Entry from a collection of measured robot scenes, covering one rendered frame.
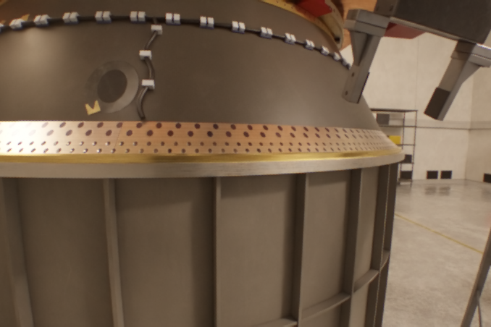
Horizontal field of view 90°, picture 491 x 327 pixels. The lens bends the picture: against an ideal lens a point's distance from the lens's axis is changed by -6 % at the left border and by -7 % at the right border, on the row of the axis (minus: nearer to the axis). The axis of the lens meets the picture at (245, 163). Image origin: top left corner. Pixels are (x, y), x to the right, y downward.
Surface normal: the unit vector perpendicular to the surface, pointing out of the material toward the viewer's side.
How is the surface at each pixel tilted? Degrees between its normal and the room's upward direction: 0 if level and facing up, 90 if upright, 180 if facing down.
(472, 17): 113
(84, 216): 90
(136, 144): 43
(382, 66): 90
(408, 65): 90
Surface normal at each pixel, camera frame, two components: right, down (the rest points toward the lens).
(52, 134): 0.02, -0.65
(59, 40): -0.04, -0.37
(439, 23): 0.07, 0.49
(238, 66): 0.33, -0.37
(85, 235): 0.05, 0.11
